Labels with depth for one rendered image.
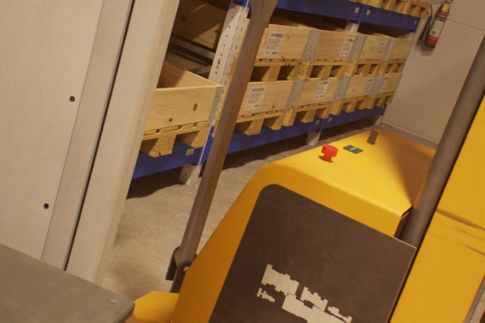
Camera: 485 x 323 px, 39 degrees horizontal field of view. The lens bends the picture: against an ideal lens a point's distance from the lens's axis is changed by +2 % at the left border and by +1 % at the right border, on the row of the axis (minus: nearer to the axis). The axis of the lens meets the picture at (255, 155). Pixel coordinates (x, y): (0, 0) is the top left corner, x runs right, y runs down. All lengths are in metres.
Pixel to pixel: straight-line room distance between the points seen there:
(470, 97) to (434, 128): 6.02
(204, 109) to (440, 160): 2.11
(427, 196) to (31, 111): 0.83
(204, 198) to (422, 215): 0.70
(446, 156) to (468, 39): 5.94
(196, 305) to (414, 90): 5.98
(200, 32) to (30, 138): 2.84
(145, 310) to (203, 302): 0.23
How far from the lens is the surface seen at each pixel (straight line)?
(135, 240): 2.98
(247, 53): 1.81
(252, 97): 3.88
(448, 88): 7.39
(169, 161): 3.45
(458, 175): 1.44
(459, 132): 1.43
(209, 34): 3.77
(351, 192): 1.45
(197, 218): 1.94
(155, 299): 1.92
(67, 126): 0.98
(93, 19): 0.94
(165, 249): 2.97
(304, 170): 1.48
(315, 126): 5.30
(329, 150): 1.59
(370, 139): 1.96
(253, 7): 1.85
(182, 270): 1.99
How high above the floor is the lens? 1.29
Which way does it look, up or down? 16 degrees down
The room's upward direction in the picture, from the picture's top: 18 degrees clockwise
